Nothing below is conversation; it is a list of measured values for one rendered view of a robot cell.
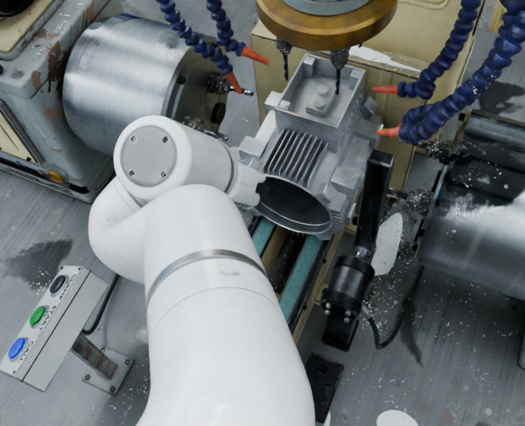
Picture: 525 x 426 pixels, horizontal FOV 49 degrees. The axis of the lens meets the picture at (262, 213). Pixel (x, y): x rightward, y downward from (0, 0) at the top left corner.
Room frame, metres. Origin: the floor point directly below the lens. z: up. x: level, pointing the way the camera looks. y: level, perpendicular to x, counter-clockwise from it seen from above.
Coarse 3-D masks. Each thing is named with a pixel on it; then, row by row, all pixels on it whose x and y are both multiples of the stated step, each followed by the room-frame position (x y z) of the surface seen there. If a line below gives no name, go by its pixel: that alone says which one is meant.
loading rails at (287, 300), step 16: (256, 224) 0.49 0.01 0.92; (272, 224) 0.49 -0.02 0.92; (352, 224) 0.51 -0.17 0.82; (256, 240) 0.46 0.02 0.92; (272, 240) 0.47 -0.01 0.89; (336, 240) 0.47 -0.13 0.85; (272, 256) 0.46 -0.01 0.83; (304, 256) 0.42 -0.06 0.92; (320, 256) 0.41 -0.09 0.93; (304, 272) 0.39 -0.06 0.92; (320, 272) 0.40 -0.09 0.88; (288, 288) 0.36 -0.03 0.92; (304, 288) 0.35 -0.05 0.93; (320, 288) 0.39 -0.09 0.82; (288, 304) 0.33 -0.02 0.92; (304, 304) 0.33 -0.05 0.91; (288, 320) 0.31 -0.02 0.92; (304, 320) 0.33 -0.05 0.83
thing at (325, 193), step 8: (368, 96) 0.60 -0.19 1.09; (360, 104) 0.59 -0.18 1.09; (368, 104) 0.58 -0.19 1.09; (376, 104) 0.59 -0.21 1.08; (368, 112) 0.58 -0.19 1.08; (248, 160) 0.51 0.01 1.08; (256, 160) 0.51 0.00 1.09; (256, 168) 0.50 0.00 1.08; (320, 184) 0.45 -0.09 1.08; (328, 184) 0.45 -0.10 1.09; (320, 192) 0.44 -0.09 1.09; (328, 192) 0.43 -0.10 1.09; (336, 192) 0.44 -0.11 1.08; (320, 200) 0.43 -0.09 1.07; (328, 200) 0.43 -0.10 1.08; (248, 208) 0.50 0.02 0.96; (328, 232) 0.43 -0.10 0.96; (320, 240) 0.43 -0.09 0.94
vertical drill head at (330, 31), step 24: (264, 0) 0.57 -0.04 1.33; (288, 0) 0.55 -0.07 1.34; (312, 0) 0.53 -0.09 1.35; (336, 0) 0.53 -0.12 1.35; (360, 0) 0.53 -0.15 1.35; (384, 0) 0.54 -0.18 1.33; (264, 24) 0.55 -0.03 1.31; (288, 24) 0.52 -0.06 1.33; (312, 24) 0.52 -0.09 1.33; (336, 24) 0.51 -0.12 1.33; (360, 24) 0.51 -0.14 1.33; (384, 24) 0.52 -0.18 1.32; (288, 48) 0.56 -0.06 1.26; (312, 48) 0.50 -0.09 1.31; (336, 48) 0.50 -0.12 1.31; (336, 72) 0.53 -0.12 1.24
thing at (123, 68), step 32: (96, 32) 0.75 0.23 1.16; (128, 32) 0.74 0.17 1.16; (160, 32) 0.73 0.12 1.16; (96, 64) 0.69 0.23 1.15; (128, 64) 0.67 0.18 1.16; (160, 64) 0.66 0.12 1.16; (192, 64) 0.67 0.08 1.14; (64, 96) 0.68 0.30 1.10; (96, 96) 0.65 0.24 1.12; (128, 96) 0.63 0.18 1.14; (160, 96) 0.61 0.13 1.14; (192, 96) 0.65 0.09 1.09; (224, 96) 0.73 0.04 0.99; (96, 128) 0.62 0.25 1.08
